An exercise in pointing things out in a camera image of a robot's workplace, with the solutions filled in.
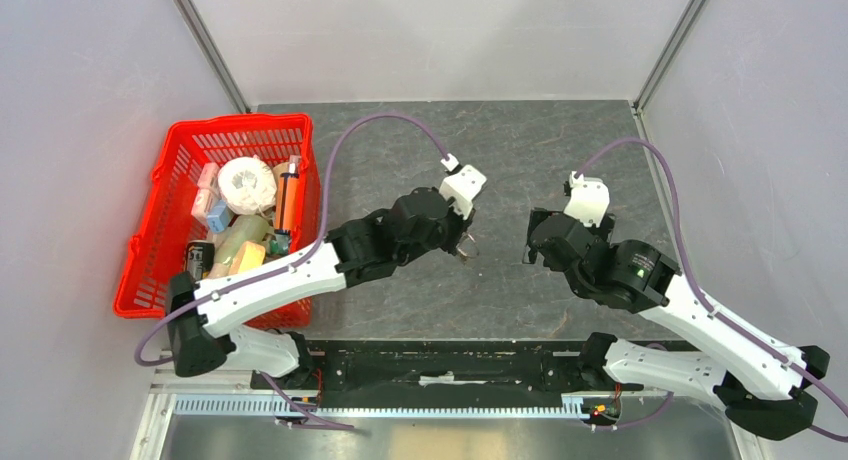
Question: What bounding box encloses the large silver keyring with clips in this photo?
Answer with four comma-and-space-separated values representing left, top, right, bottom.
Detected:
456, 232, 481, 262

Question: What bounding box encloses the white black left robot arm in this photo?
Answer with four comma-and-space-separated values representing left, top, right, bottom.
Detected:
168, 185, 480, 389

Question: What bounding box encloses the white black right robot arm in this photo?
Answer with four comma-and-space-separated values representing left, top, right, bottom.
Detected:
526, 208, 830, 441

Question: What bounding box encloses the orange tube box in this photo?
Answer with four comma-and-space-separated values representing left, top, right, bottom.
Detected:
272, 155, 301, 235

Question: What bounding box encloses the white crumpled ball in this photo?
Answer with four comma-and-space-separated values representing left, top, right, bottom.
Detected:
217, 157, 277, 215

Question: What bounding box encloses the black can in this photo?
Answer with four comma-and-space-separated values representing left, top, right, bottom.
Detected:
184, 240, 215, 281

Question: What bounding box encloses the red plastic basket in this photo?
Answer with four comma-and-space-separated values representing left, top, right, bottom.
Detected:
113, 113, 321, 319

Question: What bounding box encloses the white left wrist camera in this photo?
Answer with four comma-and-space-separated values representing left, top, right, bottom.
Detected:
438, 154, 487, 220

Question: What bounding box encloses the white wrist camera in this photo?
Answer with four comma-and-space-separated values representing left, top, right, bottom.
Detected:
563, 171, 610, 228
438, 154, 487, 220

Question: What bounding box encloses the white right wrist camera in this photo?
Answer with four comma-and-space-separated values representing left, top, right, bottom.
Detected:
563, 171, 610, 228

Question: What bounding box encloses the purple cable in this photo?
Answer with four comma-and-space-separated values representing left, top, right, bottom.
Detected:
134, 113, 458, 368

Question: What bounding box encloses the perforated cable duct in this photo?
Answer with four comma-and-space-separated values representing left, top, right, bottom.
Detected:
174, 394, 590, 421

